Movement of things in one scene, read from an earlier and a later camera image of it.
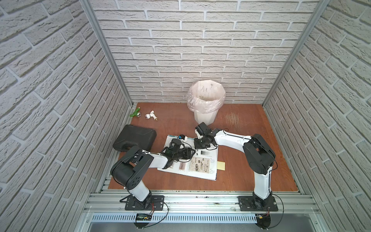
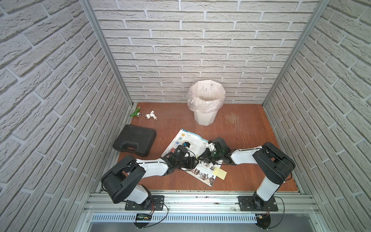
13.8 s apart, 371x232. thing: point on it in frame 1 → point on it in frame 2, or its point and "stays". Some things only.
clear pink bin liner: x=206 y=96 stays
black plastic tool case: x=144 y=138 stays
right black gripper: x=196 y=145 → x=205 y=155
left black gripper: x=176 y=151 → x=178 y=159
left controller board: x=143 y=217 stays
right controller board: x=263 y=220 stays
